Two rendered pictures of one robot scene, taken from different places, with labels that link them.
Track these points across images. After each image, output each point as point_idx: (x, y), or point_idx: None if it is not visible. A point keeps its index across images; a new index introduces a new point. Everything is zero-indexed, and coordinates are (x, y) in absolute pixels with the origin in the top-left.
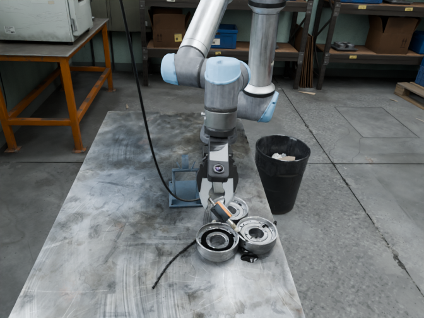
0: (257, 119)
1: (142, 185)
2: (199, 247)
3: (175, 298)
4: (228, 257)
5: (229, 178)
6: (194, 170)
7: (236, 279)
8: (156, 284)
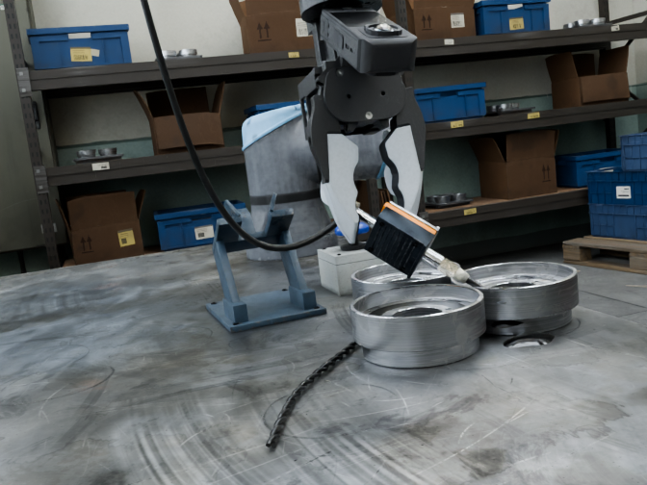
0: (377, 165)
1: (132, 324)
2: (374, 333)
3: (365, 446)
4: (473, 337)
5: (401, 127)
6: (277, 214)
7: (531, 374)
8: (279, 440)
